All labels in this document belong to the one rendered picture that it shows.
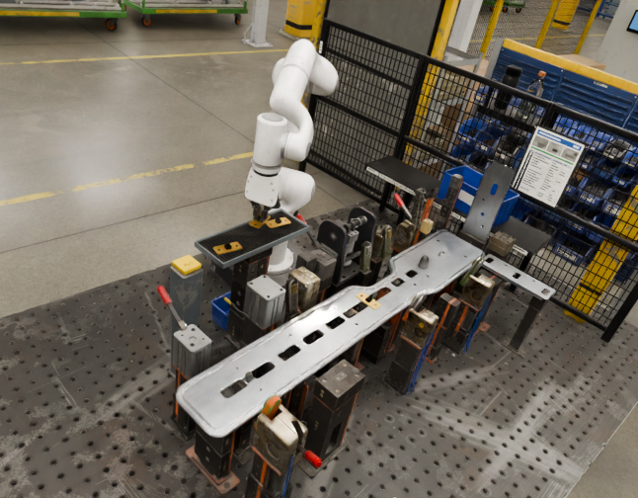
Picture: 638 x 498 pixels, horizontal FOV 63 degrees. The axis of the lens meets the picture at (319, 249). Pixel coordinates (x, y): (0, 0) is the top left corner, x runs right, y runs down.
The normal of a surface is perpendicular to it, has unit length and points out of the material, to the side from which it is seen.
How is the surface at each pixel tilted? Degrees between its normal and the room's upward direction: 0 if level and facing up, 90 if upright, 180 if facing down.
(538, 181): 90
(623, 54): 90
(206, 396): 0
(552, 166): 90
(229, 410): 0
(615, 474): 0
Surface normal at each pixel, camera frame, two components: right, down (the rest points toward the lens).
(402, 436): 0.17, -0.81
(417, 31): -0.72, 0.29
